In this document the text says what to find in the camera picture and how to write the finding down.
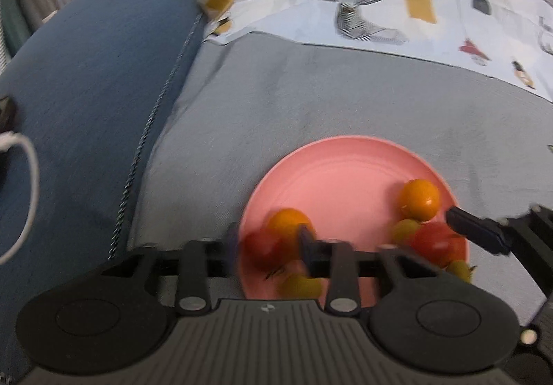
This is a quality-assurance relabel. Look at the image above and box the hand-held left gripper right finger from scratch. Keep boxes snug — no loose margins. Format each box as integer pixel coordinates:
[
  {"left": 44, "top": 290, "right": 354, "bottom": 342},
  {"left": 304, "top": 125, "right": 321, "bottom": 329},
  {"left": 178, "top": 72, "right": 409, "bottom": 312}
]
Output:
[{"left": 298, "top": 224, "right": 441, "bottom": 315}]

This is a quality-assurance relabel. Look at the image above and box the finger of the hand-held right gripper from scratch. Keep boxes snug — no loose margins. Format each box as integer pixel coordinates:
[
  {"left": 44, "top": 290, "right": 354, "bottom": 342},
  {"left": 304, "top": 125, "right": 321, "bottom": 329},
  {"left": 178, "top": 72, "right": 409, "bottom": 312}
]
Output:
[{"left": 446, "top": 203, "right": 553, "bottom": 295}]

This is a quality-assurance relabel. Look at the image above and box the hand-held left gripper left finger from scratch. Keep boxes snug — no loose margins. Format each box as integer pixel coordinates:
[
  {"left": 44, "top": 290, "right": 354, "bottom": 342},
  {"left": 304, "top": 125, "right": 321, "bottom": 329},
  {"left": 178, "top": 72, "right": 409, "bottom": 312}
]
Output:
[{"left": 101, "top": 223, "right": 240, "bottom": 317}]

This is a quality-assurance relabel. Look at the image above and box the red cherry tomato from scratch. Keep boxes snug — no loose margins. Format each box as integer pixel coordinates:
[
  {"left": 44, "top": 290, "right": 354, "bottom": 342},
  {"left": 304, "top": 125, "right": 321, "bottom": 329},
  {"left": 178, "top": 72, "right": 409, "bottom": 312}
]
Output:
[
  {"left": 244, "top": 229, "right": 303, "bottom": 271},
  {"left": 408, "top": 223, "right": 465, "bottom": 269}
]

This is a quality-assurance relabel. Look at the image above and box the orange tomato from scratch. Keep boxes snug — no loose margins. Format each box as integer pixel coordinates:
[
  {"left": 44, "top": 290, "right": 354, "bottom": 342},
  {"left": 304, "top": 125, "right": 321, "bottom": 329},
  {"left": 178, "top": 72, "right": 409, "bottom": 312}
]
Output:
[
  {"left": 265, "top": 208, "right": 318, "bottom": 260},
  {"left": 397, "top": 180, "right": 441, "bottom": 221}
]

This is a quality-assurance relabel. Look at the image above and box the orange kumquat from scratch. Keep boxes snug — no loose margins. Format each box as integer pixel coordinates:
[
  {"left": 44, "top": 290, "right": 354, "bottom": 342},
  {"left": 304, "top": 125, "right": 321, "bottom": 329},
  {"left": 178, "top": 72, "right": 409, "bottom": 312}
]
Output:
[{"left": 276, "top": 273, "right": 322, "bottom": 299}]

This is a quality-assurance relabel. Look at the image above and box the small yellow round fruit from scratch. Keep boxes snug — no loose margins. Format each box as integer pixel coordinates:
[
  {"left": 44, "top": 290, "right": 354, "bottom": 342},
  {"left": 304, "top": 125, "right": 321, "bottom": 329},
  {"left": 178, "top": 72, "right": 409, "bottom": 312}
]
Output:
[{"left": 445, "top": 259, "right": 476, "bottom": 284}]

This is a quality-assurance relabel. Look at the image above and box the pink plate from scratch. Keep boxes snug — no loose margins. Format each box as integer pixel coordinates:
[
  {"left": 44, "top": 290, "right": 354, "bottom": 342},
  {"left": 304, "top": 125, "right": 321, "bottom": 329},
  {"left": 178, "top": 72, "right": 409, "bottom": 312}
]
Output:
[{"left": 237, "top": 135, "right": 471, "bottom": 310}]

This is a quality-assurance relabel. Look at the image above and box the yellow-green round fruit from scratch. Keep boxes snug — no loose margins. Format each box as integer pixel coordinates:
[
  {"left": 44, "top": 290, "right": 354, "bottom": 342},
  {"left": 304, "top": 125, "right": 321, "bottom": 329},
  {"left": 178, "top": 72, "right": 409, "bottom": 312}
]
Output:
[{"left": 391, "top": 218, "right": 422, "bottom": 245}]

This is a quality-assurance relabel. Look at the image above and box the grey sofa cover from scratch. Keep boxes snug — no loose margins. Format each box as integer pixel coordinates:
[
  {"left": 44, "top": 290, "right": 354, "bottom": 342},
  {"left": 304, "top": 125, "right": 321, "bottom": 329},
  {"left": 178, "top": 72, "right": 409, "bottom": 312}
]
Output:
[{"left": 127, "top": 0, "right": 553, "bottom": 325}]

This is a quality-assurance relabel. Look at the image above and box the white cable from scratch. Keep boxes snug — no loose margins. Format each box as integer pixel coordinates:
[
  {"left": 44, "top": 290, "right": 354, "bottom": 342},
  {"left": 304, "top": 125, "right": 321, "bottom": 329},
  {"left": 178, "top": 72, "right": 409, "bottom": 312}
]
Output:
[{"left": 0, "top": 132, "right": 40, "bottom": 265}]

